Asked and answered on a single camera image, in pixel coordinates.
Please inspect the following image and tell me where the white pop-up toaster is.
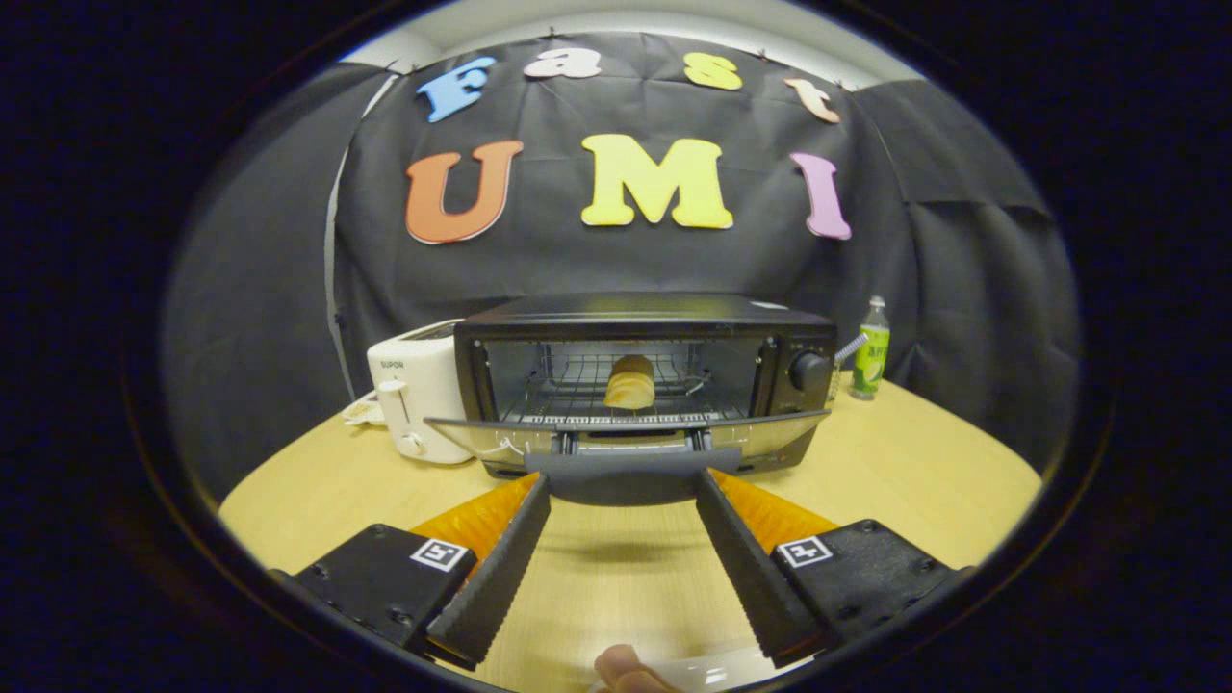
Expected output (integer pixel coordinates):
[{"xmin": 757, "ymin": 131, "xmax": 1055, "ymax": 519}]
[{"xmin": 345, "ymin": 320, "xmax": 475, "ymax": 466}]

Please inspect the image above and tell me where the white rectangular plate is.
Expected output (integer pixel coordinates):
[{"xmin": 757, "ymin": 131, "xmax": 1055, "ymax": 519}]
[{"xmin": 664, "ymin": 647, "xmax": 819, "ymax": 692}]

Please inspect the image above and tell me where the golden bread roll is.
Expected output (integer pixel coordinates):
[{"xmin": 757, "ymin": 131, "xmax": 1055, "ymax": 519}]
[{"xmin": 603, "ymin": 354, "xmax": 657, "ymax": 411}]

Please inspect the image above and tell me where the black toaster oven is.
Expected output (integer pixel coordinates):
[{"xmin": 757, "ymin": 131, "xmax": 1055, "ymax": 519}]
[{"xmin": 423, "ymin": 292, "xmax": 838, "ymax": 506}]

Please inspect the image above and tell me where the green label drink bottle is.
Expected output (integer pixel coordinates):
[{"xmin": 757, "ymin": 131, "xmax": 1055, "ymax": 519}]
[{"xmin": 851, "ymin": 295, "xmax": 891, "ymax": 400}]

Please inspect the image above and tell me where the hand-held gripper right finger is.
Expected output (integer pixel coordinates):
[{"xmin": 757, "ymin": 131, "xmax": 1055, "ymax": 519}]
[{"xmin": 693, "ymin": 469, "xmax": 973, "ymax": 671}]

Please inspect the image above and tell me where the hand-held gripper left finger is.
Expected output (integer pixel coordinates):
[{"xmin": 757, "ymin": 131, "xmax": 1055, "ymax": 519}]
[{"xmin": 269, "ymin": 472, "xmax": 552, "ymax": 672}]

